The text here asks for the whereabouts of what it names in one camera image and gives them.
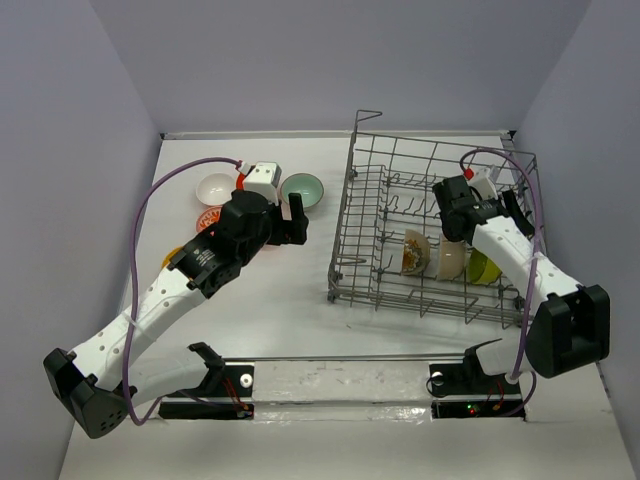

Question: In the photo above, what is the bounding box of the yellow bowl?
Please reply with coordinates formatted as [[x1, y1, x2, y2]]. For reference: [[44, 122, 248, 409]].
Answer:
[[162, 247, 182, 268]]

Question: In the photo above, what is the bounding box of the orange square bowl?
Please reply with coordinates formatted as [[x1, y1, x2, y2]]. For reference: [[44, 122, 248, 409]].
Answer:
[[236, 173, 246, 190]]

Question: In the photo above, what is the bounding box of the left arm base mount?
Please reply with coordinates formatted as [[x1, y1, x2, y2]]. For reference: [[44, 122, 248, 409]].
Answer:
[[158, 342, 255, 421]]

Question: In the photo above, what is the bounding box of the grey wire dish rack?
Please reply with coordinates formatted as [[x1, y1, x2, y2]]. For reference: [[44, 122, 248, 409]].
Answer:
[[328, 109, 539, 328]]

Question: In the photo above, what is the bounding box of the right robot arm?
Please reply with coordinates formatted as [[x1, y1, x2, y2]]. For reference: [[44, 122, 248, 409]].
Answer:
[[433, 175, 611, 392]]

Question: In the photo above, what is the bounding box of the pale green ceramic bowl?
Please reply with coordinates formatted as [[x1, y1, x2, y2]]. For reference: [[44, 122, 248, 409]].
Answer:
[[280, 173, 325, 211]]

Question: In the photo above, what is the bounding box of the small white bowl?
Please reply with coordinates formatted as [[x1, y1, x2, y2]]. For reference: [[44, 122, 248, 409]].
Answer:
[[196, 173, 236, 206]]

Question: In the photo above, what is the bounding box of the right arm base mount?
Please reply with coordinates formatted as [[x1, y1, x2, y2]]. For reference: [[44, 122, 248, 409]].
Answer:
[[425, 342, 526, 420]]

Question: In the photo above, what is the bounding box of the beige painted ceramic bowl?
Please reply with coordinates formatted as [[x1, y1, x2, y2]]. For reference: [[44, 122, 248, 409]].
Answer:
[[401, 229, 430, 276]]

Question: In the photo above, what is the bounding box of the lime green bowl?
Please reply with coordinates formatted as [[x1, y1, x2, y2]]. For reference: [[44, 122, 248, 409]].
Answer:
[[467, 249, 502, 285]]

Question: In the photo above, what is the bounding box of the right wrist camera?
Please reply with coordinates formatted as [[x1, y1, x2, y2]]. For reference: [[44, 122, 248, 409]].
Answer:
[[463, 166, 498, 200]]

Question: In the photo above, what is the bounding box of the red white patterned bowl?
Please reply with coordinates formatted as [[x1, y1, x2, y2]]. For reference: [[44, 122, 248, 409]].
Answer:
[[196, 206, 221, 233]]

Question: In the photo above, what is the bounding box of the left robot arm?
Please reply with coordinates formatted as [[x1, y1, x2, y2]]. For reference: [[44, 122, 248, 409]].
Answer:
[[43, 190, 309, 439]]

